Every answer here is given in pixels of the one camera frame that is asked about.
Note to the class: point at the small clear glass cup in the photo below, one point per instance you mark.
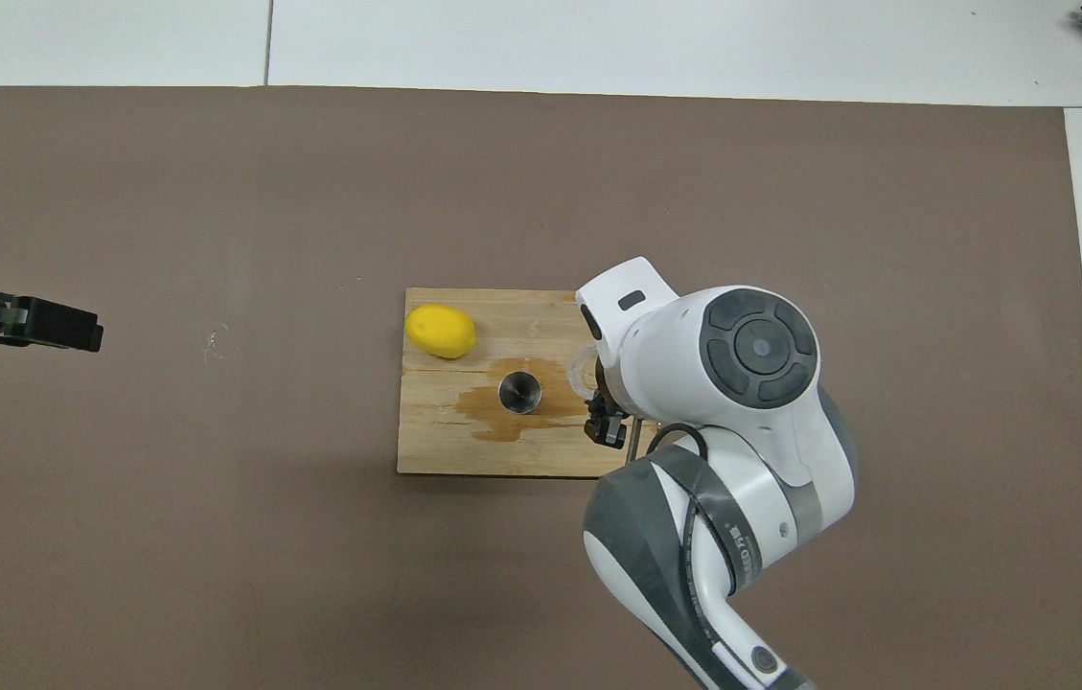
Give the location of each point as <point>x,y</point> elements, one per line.
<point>575,374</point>

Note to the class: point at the yellow lemon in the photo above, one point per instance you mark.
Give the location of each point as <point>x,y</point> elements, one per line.
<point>441,331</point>

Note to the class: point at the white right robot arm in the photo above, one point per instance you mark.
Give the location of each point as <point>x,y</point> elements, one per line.
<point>713,402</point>

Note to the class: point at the brown paper table mat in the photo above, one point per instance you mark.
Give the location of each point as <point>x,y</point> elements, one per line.
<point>215,192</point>

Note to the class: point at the wooden cutting board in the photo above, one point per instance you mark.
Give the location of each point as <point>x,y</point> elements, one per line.
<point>445,431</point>

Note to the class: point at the steel double jigger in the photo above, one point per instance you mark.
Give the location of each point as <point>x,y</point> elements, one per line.
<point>519,393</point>

